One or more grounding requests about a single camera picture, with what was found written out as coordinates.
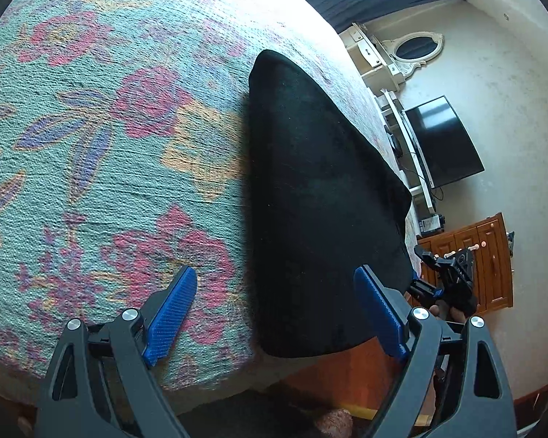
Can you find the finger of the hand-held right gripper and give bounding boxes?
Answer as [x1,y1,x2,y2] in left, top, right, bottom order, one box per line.
[406,271,445,306]
[413,245,448,271]

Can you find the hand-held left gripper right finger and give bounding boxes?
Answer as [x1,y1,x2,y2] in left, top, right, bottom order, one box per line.
[354,265,517,438]

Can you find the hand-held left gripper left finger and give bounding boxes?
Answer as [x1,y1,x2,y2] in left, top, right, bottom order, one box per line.
[37,265,198,438]

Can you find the black pants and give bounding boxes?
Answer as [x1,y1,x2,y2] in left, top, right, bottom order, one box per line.
[247,49,414,359]

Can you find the person's right hand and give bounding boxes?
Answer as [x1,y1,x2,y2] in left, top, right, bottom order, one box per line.
[429,300,474,326]

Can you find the wooden cabinet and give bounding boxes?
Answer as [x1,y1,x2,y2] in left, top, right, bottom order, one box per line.
[415,212,514,315]

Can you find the white television stand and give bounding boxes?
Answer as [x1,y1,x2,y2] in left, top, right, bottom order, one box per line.
[379,89,439,213]

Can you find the black television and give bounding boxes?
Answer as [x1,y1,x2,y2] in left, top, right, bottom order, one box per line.
[404,95,485,189]

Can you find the pink fuzzy slipper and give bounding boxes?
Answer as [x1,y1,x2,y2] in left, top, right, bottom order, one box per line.
[313,408,354,438]

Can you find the dark cloth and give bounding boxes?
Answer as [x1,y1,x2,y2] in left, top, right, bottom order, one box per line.
[176,385,343,438]

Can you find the floral bedspread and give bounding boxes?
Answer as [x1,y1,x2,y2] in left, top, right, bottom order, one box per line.
[0,0,421,404]

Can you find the oval vanity mirror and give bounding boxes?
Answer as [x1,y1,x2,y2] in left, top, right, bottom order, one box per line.
[390,31,445,78]

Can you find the cream vanity dresser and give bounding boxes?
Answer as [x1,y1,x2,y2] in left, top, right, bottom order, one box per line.
[339,22,414,94]

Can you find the wooden bed frame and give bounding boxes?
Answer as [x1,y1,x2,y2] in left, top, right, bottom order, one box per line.
[278,328,439,423]

